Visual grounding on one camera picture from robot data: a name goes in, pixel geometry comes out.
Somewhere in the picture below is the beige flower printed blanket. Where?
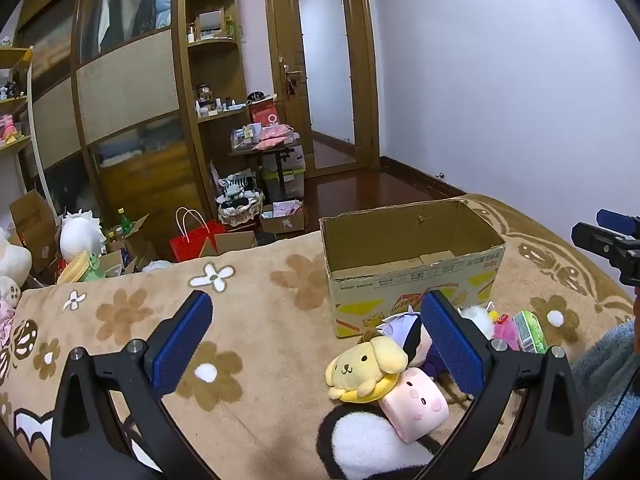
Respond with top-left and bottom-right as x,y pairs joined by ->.
0,194 -> 636,480

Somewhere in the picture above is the red box with circle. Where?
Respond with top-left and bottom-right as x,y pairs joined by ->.
248,100 -> 279,128

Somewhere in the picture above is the wooden side shelf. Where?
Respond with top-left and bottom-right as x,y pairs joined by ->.
0,47 -> 35,161

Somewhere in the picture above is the red paper bag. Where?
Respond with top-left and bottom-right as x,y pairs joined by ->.
169,207 -> 228,263

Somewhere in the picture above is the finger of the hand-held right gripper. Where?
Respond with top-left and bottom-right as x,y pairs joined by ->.
571,222 -> 640,263
596,208 -> 640,235

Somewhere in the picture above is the pink pig cube plush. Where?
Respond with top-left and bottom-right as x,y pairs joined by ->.
377,366 -> 449,443

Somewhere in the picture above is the wooden door with glass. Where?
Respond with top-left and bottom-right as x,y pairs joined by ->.
263,0 -> 381,178

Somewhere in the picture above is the open brown cardboard box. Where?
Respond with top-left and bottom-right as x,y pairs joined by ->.
9,189 -> 58,276

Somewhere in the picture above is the pink fluffy plush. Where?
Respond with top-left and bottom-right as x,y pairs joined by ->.
492,312 -> 521,352

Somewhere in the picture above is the flat-flapped cardboard box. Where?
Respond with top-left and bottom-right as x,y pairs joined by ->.
200,230 -> 258,258

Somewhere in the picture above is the yellow flat toy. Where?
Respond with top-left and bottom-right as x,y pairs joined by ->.
56,255 -> 88,285

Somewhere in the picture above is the white-haired round plush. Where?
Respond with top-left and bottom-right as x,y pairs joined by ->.
60,209 -> 107,261

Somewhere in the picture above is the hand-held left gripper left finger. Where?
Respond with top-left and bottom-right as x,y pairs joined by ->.
50,290 -> 216,480

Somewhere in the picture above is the green frog plush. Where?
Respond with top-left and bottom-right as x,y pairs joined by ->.
80,252 -> 107,281

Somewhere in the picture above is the printed cardboard box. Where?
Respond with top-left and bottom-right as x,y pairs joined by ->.
319,199 -> 507,339

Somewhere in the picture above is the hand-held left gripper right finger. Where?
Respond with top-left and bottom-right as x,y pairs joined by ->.
407,289 -> 586,480

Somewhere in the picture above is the pink cloth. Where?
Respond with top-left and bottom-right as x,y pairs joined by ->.
252,122 -> 298,151

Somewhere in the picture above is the green tissue packet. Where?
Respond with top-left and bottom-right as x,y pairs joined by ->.
512,310 -> 549,355

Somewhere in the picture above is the person's right forearm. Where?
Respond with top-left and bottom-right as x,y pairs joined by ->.
570,320 -> 640,480

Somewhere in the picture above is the purple-clothed doll plush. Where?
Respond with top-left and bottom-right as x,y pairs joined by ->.
375,305 -> 453,377

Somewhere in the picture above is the lace-trimmed wicker basket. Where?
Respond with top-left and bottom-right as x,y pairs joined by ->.
216,172 -> 265,228

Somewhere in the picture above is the cream bear plush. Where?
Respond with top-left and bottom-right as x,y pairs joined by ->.
0,227 -> 33,281

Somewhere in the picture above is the yellow dog plush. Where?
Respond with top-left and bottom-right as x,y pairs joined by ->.
325,336 -> 408,403

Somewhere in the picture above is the cardboard box with bottles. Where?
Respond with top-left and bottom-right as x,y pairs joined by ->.
102,214 -> 161,276

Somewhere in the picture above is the white plush toy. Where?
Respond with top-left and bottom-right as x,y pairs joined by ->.
457,302 -> 500,341

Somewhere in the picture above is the wooden picture frame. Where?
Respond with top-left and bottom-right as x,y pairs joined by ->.
196,6 -> 227,40

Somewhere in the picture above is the small folding table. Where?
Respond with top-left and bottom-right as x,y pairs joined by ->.
227,142 -> 301,201

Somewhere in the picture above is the wooden corner shelf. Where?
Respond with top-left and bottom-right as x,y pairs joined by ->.
175,0 -> 261,211

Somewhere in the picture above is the pink plush figure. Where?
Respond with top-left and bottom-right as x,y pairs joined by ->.
0,113 -> 22,145

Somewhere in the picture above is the black cable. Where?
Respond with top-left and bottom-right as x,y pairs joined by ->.
582,370 -> 640,453

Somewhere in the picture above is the wooden wardrobe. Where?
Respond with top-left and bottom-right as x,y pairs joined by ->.
10,0 -> 206,261

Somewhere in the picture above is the clear plastic storage bin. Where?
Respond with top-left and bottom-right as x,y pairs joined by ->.
260,145 -> 307,201

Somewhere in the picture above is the small cardboard box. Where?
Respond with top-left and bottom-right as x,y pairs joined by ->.
259,200 -> 306,234

